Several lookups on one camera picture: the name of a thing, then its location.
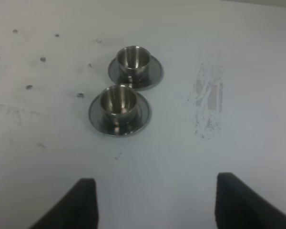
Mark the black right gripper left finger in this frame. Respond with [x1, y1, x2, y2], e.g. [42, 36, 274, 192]
[31, 178, 99, 229]

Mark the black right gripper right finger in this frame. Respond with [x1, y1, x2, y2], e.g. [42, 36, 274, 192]
[214, 172, 286, 229]

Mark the near stainless steel teacup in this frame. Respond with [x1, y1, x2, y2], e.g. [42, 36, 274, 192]
[100, 85, 138, 125]

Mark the stainless steel teacup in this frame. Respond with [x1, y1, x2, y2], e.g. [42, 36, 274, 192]
[100, 85, 138, 125]
[116, 46, 152, 76]

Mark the near stainless steel saucer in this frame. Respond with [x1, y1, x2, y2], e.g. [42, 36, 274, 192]
[88, 94, 152, 137]

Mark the stainless steel saucer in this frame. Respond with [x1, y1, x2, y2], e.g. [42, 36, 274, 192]
[108, 56, 164, 91]
[88, 94, 152, 137]

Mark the far stainless steel saucer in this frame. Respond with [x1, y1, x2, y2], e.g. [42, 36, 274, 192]
[108, 56, 164, 91]

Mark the far stainless steel teacup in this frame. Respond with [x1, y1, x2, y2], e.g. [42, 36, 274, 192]
[116, 46, 152, 76]

